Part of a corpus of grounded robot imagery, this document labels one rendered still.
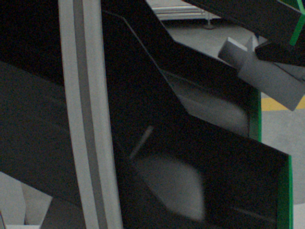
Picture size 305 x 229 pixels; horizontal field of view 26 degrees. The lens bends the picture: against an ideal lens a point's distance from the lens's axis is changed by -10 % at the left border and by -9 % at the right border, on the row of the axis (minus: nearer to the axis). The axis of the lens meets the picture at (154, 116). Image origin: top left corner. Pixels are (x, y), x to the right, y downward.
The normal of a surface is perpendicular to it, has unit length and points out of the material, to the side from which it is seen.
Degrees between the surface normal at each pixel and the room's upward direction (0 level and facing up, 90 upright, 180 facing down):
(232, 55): 90
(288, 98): 90
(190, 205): 25
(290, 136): 0
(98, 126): 90
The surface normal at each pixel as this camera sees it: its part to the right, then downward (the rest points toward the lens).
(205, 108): 0.37, -0.81
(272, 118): -0.07, -0.89
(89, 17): 0.04, 0.44
